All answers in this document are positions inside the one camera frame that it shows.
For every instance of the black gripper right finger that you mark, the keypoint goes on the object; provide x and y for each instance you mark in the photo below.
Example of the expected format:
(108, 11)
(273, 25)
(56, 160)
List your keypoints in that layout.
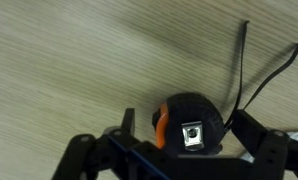
(272, 146)

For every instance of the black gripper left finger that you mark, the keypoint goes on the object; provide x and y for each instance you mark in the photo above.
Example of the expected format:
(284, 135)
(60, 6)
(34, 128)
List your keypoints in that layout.
(89, 153)

